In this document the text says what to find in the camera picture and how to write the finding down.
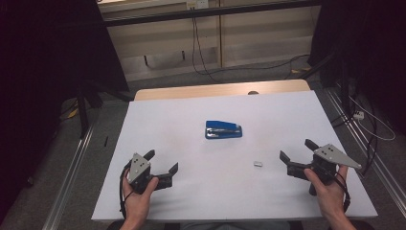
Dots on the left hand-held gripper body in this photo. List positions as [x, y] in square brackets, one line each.
[138, 167]

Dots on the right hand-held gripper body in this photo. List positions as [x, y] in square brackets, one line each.
[332, 156]

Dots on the silver staple strip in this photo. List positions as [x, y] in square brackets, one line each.
[258, 164]

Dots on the blue stapler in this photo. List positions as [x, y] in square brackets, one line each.
[223, 130]

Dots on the person's left hand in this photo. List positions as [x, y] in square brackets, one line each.
[137, 204]

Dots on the person's right hand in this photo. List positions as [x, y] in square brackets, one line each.
[332, 198]

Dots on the white power strip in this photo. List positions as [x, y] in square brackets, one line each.
[358, 115]

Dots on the wooden table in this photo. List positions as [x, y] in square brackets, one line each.
[191, 91]

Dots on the dark round table grommet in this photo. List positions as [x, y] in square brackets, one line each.
[253, 93]

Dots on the black stand legs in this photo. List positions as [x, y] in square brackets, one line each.
[83, 108]

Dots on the black curtain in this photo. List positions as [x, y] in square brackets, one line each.
[367, 48]
[41, 80]

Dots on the black horizontal bar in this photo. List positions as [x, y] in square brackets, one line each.
[207, 12]

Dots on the aluminium floor rail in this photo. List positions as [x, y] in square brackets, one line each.
[68, 179]
[367, 147]

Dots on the white wall socket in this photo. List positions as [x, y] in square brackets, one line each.
[198, 4]

